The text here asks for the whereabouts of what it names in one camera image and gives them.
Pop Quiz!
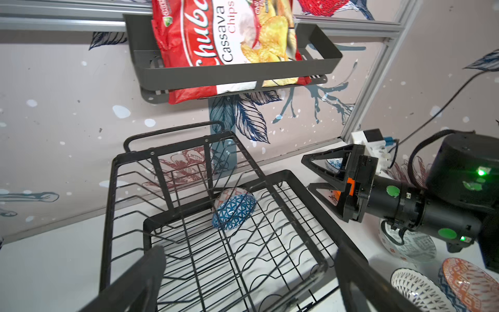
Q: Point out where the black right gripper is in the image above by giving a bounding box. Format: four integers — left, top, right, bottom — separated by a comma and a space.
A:
301, 144, 378, 222

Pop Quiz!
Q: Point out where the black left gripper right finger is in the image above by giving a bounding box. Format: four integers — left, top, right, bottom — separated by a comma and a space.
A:
335, 245, 419, 312

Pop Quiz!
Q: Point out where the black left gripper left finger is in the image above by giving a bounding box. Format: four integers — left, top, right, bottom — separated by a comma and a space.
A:
82, 246, 166, 311

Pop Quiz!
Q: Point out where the brown white patterned bowl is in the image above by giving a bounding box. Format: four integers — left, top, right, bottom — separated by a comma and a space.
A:
391, 268, 456, 312

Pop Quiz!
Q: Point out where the black wire dish rack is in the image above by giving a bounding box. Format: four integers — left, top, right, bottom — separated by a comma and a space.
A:
100, 122, 357, 311

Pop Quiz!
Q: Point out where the red orange patterned bowl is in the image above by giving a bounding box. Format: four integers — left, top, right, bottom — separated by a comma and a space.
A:
438, 257, 498, 312

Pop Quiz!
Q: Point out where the blue triangle patterned bowl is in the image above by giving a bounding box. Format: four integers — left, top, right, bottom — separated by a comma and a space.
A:
212, 187, 257, 231

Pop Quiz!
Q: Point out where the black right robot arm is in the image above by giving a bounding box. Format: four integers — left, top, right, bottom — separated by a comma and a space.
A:
301, 129, 498, 271

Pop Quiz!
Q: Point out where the blue floral white bowl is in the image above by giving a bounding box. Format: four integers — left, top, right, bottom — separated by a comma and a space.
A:
326, 158, 343, 174

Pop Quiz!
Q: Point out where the green patterned bowl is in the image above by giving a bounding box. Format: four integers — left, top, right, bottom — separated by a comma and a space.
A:
378, 220, 437, 263

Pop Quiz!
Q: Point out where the red cassava chips bag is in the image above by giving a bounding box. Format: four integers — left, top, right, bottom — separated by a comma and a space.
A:
151, 0, 313, 105

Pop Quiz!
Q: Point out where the dark wall shelf basket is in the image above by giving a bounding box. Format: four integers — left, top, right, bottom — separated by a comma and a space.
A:
123, 14, 343, 104

